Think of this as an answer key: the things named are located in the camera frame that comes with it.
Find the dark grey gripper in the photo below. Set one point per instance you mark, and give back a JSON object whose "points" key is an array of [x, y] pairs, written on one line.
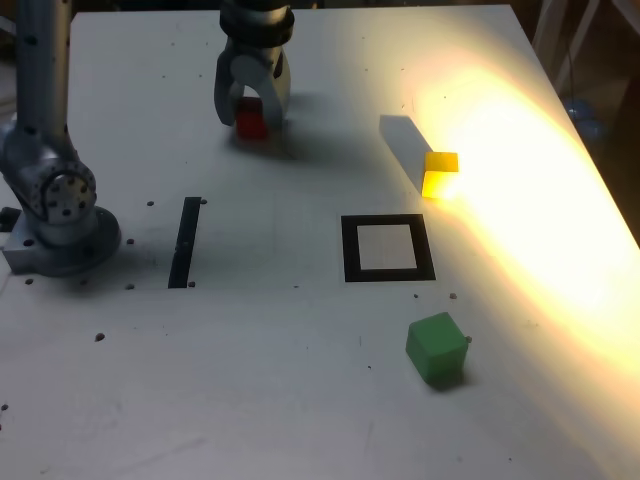
{"points": [[255, 49]]}

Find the red cube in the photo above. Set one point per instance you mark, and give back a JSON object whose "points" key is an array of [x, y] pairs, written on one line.
{"points": [[250, 125]]}

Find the white metal frame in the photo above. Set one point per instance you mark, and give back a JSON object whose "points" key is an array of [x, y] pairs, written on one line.
{"points": [[576, 45]]}

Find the black tape strip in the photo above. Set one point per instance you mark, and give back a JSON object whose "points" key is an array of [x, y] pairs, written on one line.
{"points": [[184, 240]]}

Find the blue round object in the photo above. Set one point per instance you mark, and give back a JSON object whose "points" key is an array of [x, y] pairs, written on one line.
{"points": [[580, 112]]}

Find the green cube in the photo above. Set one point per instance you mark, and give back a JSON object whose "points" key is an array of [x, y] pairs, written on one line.
{"points": [[436, 350]]}

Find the yellow cube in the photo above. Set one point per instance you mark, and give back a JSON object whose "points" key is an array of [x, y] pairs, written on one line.
{"points": [[439, 172]]}

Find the black tape square outline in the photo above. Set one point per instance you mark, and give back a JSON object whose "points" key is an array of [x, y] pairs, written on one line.
{"points": [[350, 250]]}

